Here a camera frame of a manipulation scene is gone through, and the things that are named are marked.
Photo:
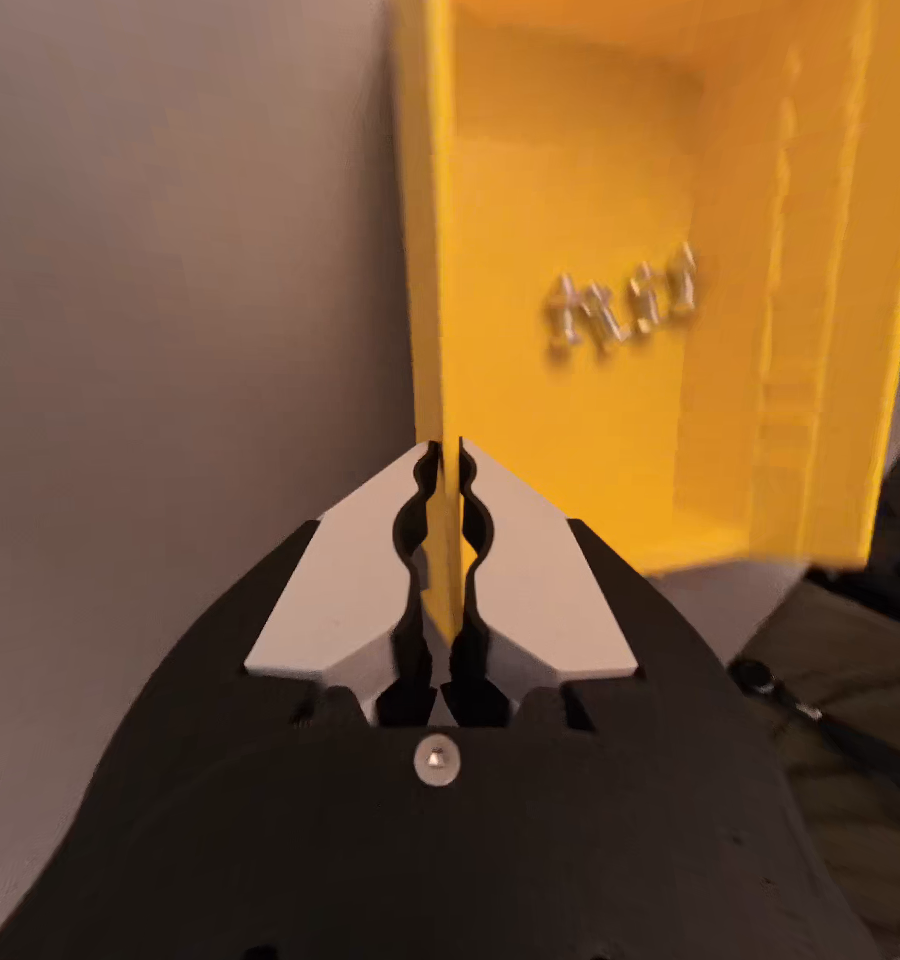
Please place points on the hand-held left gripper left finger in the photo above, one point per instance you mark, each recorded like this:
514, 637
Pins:
322, 600

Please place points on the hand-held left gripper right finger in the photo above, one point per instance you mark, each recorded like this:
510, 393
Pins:
547, 600

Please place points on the plain yellow plastic bin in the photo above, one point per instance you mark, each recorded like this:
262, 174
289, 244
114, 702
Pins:
570, 187

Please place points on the cluster of silver bolts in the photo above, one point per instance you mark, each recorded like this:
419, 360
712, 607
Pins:
607, 315

